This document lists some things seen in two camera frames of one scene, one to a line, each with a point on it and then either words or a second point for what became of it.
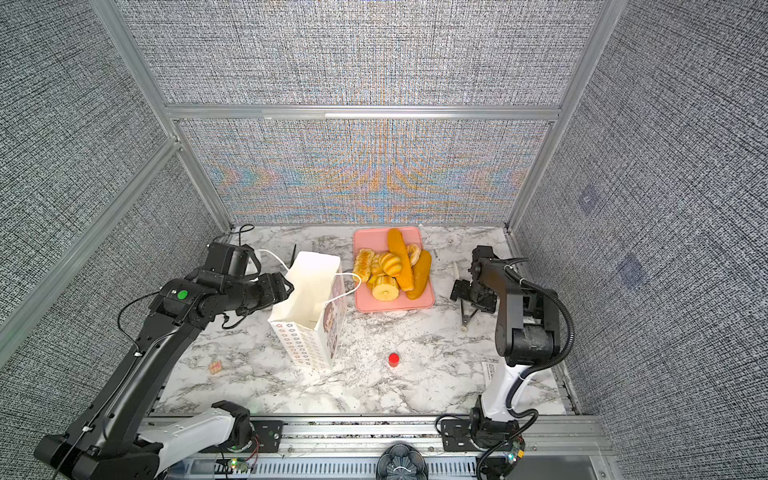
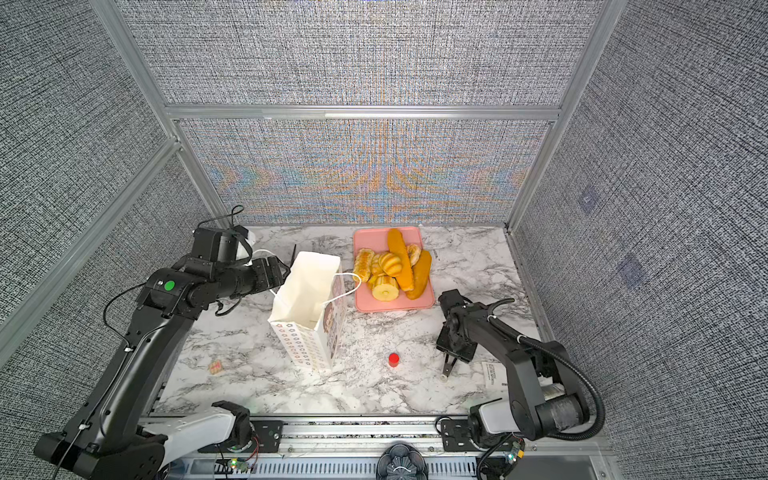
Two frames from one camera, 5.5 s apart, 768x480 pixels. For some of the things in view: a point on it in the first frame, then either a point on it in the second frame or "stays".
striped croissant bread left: (363, 264) stays
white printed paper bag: (309, 316) stays
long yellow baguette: (398, 244) stays
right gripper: (461, 291) to (464, 354)
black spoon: (293, 256) stays
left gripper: (275, 294) to (267, 281)
